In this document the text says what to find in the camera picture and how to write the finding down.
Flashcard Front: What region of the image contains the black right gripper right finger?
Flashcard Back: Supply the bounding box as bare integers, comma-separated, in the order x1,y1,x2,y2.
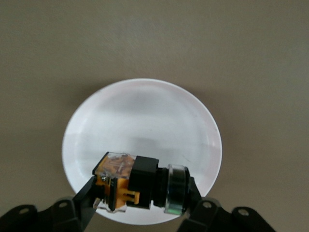
177,176,276,232

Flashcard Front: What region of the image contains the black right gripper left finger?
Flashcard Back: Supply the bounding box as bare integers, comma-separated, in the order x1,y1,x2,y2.
0,175,98,232

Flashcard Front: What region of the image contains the orange black push-button switch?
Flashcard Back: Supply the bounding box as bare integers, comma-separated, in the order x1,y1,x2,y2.
91,151,190,216

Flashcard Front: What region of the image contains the pale pink round plate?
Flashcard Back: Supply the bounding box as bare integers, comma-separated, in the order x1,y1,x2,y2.
61,77,223,226

